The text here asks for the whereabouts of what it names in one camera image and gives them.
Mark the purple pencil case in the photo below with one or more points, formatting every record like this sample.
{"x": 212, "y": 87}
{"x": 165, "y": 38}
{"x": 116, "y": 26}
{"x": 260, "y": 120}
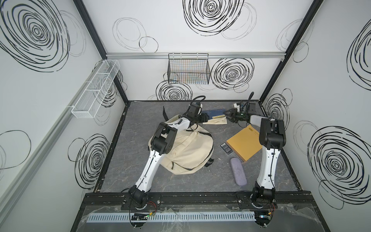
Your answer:
{"x": 238, "y": 172}

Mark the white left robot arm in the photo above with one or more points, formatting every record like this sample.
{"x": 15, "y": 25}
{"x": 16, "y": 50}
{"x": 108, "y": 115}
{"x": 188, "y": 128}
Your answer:
{"x": 142, "y": 187}

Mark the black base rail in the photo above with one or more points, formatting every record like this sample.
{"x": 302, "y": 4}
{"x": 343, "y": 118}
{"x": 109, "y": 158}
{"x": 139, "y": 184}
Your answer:
{"x": 123, "y": 200}

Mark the yellow kraft notebook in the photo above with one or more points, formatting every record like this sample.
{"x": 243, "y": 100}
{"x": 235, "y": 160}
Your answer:
{"x": 245, "y": 143}

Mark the dark blue book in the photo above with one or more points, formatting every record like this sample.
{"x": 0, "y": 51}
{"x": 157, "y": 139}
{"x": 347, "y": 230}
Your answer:
{"x": 216, "y": 117}

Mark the white mesh wall shelf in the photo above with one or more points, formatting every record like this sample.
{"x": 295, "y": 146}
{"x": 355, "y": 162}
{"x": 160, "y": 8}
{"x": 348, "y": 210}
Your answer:
{"x": 99, "y": 92}

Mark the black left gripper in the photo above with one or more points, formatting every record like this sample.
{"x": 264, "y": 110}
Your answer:
{"x": 204, "y": 118}

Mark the white slotted cable duct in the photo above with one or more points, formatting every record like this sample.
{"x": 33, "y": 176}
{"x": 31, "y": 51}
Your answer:
{"x": 172, "y": 217}

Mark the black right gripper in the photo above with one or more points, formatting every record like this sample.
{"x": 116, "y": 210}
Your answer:
{"x": 235, "y": 115}

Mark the small black calculator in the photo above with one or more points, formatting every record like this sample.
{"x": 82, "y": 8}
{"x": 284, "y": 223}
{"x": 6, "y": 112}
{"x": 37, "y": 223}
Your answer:
{"x": 225, "y": 147}

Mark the black wire wall basket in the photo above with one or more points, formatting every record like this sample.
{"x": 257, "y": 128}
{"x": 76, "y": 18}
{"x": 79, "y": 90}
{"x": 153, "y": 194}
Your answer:
{"x": 189, "y": 68}

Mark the cream canvas backpack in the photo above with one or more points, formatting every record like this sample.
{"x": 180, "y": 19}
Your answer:
{"x": 179, "y": 148}

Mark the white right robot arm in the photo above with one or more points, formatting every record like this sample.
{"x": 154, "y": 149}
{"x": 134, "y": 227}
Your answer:
{"x": 272, "y": 137}

